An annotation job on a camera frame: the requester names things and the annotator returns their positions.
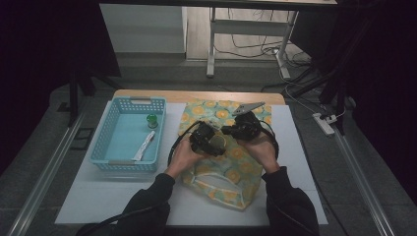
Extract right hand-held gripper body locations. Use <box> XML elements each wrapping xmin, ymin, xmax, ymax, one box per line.
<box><xmin>225</xmin><ymin>101</ymin><xmax>266</xmax><ymax>143</ymax></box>

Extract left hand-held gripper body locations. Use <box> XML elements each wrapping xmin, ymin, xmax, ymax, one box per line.
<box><xmin>188</xmin><ymin>121</ymin><xmax>227</xmax><ymax>157</ymax></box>

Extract floral cloth bag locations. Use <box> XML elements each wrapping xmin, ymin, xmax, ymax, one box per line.
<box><xmin>178</xmin><ymin>98</ymin><xmax>273</xmax><ymax>210</ymax></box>

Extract small green-capped bottle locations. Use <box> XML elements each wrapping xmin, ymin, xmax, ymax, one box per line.
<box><xmin>146</xmin><ymin>113</ymin><xmax>159</xmax><ymax>130</ymax></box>

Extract white tube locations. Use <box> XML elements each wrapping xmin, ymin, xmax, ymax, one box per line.
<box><xmin>132</xmin><ymin>130</ymin><xmax>156</xmax><ymax>162</ymax></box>

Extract blue plastic basket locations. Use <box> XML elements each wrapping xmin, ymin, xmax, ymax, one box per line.
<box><xmin>89</xmin><ymin>95</ymin><xmax>167</xmax><ymax>174</ymax></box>

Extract person's left hand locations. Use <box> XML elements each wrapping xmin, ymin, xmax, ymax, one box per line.
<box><xmin>164</xmin><ymin>135</ymin><xmax>207</xmax><ymax>180</ymax></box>

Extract person's right hand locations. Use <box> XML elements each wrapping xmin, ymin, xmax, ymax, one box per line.
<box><xmin>236</xmin><ymin>130</ymin><xmax>281</xmax><ymax>175</ymax></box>

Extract white power strip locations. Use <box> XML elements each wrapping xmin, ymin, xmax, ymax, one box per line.
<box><xmin>312</xmin><ymin>112</ymin><xmax>338</xmax><ymax>137</ymax></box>

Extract black stand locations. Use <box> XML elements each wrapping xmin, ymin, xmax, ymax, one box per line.
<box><xmin>288</xmin><ymin>62</ymin><xmax>357</xmax><ymax>136</ymax></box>
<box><xmin>67</xmin><ymin>70</ymin><xmax>124</xmax><ymax>127</ymax></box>

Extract white table mat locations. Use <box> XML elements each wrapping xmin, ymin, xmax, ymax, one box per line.
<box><xmin>54</xmin><ymin>100</ymin><xmax>328</xmax><ymax>227</ymax></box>

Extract black floor plate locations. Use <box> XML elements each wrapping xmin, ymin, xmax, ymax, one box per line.
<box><xmin>70</xmin><ymin>127</ymin><xmax>95</xmax><ymax>151</ymax></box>

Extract white cabinet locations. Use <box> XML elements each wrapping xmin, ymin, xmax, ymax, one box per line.
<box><xmin>98</xmin><ymin>3</ymin><xmax>188</xmax><ymax>54</ymax></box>

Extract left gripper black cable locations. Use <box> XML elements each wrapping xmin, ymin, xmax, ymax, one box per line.
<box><xmin>77</xmin><ymin>120</ymin><xmax>203</xmax><ymax>236</ymax></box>

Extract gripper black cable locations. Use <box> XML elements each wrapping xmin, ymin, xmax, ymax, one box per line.
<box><xmin>259</xmin><ymin>119</ymin><xmax>280</xmax><ymax>161</ymax></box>
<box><xmin>77</xmin><ymin>120</ymin><xmax>203</xmax><ymax>236</ymax></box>

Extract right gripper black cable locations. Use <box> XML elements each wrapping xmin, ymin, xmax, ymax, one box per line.
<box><xmin>259</xmin><ymin>119</ymin><xmax>280</xmax><ymax>161</ymax></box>

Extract white cable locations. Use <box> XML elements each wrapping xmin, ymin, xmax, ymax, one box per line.
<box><xmin>278</xmin><ymin>63</ymin><xmax>348</xmax><ymax>120</ymax></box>

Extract black floor cables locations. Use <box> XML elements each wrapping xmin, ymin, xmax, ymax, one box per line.
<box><xmin>214</xmin><ymin>8</ymin><xmax>313</xmax><ymax>68</ymax></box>

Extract white desk frame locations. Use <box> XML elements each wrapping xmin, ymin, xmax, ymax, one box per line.
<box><xmin>206</xmin><ymin>6</ymin><xmax>300</xmax><ymax>80</ymax></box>

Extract aluminium rail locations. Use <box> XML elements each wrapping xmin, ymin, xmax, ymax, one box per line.
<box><xmin>332</xmin><ymin>129</ymin><xmax>396</xmax><ymax>236</ymax></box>
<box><xmin>6</xmin><ymin>107</ymin><xmax>87</xmax><ymax>236</ymax></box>

